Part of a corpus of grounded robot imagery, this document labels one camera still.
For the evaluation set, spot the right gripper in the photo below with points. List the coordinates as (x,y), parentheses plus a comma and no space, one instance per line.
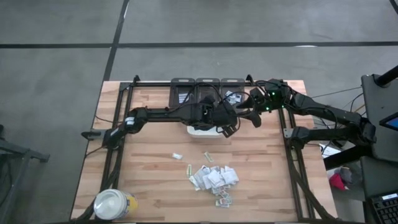
(260,99)

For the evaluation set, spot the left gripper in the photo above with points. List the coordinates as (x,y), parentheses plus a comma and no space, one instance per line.
(226,115)

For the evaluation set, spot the small printed packet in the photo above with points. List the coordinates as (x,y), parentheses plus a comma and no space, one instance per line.
(231,100)
(229,93)
(237,98)

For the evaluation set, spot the striped bandage strip pack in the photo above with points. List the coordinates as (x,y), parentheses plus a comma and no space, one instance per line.
(183,98)

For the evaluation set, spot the small white packet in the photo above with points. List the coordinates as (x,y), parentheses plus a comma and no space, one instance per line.
(177,156)

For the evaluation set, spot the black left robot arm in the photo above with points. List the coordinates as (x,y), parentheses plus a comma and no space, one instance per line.
(161,114)

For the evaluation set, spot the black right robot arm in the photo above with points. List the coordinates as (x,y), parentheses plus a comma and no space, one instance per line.
(326,113)

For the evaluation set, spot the dark grey storage bin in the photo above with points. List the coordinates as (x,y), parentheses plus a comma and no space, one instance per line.
(175,90)
(242,85)
(202,91)

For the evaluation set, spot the white plastic bin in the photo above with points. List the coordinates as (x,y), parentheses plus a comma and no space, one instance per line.
(202,133)

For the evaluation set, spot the green strip packet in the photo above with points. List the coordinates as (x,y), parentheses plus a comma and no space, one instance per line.
(188,170)
(208,156)

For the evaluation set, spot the large white packet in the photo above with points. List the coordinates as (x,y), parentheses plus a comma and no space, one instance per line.
(230,176)

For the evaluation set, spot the white packet red blue print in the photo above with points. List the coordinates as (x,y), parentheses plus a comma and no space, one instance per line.
(215,178)

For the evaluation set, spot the crumpled white blue packet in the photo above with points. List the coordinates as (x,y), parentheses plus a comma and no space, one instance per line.
(205,183)

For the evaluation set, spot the orange printed white packet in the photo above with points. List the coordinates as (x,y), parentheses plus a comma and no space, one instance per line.
(223,193)

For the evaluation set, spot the white packet with text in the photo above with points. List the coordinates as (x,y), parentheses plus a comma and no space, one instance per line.
(224,203)

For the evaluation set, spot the white paper sheet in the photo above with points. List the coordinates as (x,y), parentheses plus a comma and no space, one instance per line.
(329,152)

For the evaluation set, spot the black desk beam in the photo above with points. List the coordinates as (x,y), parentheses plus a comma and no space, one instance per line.
(342,160)

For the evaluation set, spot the red cloth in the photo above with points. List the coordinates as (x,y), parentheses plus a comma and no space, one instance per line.
(337,182)

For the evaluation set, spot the grey soft item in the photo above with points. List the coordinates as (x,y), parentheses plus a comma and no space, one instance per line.
(346,174)

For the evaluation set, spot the black side desk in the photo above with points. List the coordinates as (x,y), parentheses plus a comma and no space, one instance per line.
(385,99)

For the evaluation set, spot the yellow disinfectant wipes canister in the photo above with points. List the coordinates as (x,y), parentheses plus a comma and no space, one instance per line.
(112,203)

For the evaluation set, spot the black pole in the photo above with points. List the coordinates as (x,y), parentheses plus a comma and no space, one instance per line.
(387,77)

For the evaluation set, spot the blue tablet screen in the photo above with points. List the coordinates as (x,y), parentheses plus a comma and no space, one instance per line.
(391,122)

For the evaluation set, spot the dark low desk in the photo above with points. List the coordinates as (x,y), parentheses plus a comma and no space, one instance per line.
(379,177)

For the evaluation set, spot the black keyboard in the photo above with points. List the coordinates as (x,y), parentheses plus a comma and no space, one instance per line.
(387,211)

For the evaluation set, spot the black metal stand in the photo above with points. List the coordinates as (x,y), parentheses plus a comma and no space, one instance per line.
(18,154)

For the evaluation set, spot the black aluminium table frame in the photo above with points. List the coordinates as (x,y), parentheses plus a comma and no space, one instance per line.
(149,84)

